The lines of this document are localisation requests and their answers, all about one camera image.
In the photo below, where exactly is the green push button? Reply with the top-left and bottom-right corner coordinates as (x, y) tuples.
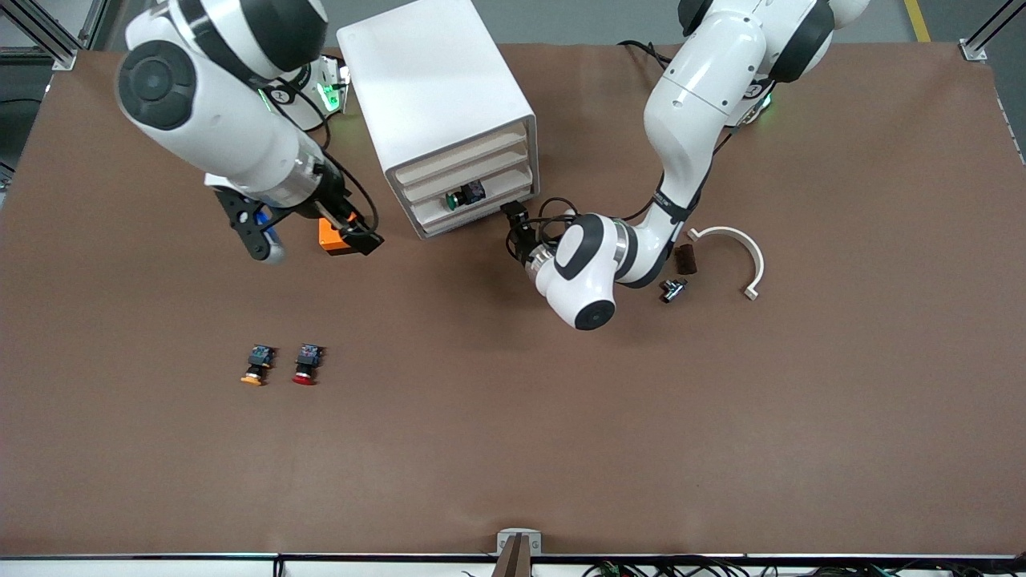
(446, 181), (487, 212)

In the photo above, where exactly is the orange button box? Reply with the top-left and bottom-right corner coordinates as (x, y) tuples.
(318, 213), (359, 256)

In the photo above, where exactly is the yellow push button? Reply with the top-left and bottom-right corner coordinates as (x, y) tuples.
(240, 345), (278, 387)

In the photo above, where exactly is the red push button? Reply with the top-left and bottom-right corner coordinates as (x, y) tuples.
(291, 345), (325, 387)

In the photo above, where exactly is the white drawer cabinet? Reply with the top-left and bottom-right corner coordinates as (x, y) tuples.
(337, 0), (540, 241)

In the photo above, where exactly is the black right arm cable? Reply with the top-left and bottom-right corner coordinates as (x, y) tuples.
(320, 147), (380, 238)

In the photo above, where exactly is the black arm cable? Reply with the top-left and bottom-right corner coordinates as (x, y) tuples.
(533, 195), (666, 249)
(320, 147), (380, 238)

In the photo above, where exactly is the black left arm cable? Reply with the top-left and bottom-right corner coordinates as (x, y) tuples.
(533, 195), (666, 249)

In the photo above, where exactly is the black base cable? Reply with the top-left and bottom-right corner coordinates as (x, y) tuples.
(616, 38), (679, 70)

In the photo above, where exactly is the white curved bracket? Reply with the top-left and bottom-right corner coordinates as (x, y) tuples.
(686, 226), (765, 302)

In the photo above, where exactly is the aluminium frame post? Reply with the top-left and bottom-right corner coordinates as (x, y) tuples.
(961, 0), (1026, 64)
(0, 0), (107, 72)

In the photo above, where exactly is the grey metal bracket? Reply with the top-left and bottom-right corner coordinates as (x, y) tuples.
(493, 528), (543, 577)

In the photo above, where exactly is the black cable bundle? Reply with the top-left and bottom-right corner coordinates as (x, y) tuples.
(584, 555), (1026, 577)

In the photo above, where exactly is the white table edge rail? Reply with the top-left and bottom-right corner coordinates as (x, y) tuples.
(0, 555), (1026, 577)

